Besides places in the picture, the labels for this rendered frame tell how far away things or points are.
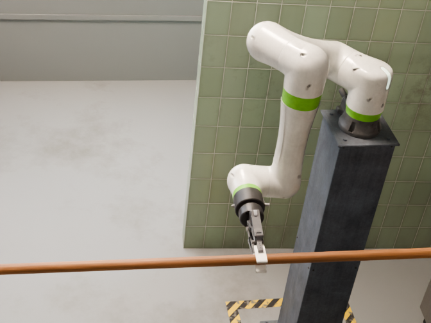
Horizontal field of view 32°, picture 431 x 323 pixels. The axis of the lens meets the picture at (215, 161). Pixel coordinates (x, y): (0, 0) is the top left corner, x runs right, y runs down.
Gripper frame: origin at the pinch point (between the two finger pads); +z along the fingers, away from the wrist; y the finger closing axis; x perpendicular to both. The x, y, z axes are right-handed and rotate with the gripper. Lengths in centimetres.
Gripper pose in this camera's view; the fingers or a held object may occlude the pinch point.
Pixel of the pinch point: (260, 258)
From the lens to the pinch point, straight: 212.6
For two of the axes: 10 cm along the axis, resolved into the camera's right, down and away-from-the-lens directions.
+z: 1.0, 6.2, -7.8
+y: -0.4, 7.9, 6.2
